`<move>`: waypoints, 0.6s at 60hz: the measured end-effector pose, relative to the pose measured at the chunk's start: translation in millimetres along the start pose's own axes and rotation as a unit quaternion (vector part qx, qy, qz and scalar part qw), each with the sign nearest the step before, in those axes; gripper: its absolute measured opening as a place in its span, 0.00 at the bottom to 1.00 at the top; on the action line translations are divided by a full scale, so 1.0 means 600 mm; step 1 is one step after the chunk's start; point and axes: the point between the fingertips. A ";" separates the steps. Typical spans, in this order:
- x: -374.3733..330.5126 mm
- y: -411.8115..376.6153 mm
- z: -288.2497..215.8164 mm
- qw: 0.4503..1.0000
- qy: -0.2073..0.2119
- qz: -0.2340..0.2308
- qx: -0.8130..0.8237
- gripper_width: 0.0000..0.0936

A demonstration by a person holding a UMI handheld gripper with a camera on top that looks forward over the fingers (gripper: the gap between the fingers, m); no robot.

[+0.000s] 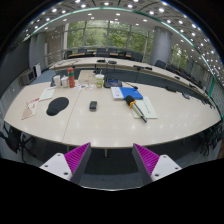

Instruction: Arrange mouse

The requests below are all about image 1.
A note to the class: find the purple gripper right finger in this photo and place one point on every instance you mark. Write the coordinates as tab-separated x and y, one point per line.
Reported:
152	166

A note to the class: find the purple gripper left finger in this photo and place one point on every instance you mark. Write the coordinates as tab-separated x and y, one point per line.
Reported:
71	165

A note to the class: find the black mouse pad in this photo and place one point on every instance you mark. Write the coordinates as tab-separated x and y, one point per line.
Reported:
57	105

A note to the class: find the black office chair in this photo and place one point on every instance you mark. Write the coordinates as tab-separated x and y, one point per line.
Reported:
16	140

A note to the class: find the white paper sheet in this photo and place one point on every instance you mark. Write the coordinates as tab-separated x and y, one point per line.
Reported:
147	108

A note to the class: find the black orange-banded microphone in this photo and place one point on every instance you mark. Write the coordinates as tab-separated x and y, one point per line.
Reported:
131	102

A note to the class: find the white notepad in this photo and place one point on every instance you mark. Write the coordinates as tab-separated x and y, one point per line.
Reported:
47	94

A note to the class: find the blue folder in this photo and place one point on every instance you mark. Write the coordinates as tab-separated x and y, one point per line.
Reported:
132	92

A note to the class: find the white mug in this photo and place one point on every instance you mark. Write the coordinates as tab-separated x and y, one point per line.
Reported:
64	81

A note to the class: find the red orange water bottle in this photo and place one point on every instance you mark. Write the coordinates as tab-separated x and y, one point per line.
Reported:
71	77

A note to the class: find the green white paper cup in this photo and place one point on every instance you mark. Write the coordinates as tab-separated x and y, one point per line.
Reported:
99	80

